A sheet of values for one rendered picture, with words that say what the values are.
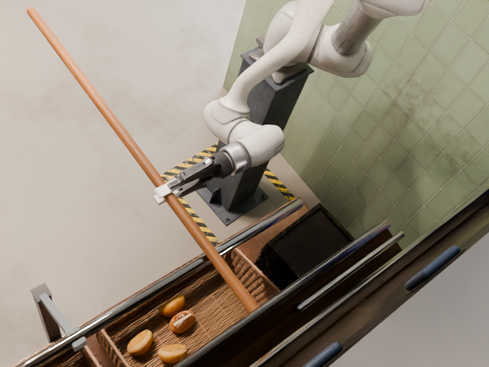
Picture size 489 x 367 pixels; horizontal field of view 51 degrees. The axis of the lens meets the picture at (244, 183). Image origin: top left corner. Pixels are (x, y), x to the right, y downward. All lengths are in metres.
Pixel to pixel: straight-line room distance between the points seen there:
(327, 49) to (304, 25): 0.48
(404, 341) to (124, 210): 2.45
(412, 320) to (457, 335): 0.03
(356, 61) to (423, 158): 0.65
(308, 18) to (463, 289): 1.10
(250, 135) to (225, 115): 0.11
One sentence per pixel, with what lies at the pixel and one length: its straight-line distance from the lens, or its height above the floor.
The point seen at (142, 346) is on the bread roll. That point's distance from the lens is 1.83.
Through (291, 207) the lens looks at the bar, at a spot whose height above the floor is 1.17.
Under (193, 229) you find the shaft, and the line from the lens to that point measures 1.37.
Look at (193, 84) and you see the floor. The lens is 3.33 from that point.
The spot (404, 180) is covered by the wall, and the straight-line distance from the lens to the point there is 2.51.
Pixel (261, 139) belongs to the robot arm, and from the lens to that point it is 1.53.
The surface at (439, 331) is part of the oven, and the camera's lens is 0.40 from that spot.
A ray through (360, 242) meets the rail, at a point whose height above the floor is 1.44.
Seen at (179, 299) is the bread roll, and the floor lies 0.65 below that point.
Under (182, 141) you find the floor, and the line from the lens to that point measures 3.03.
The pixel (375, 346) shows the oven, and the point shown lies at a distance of 0.37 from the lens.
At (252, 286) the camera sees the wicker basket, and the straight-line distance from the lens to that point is 1.95.
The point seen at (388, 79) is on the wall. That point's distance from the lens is 2.34.
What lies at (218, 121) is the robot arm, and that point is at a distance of 1.61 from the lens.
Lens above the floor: 2.42
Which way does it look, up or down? 55 degrees down
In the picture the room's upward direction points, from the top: 23 degrees clockwise
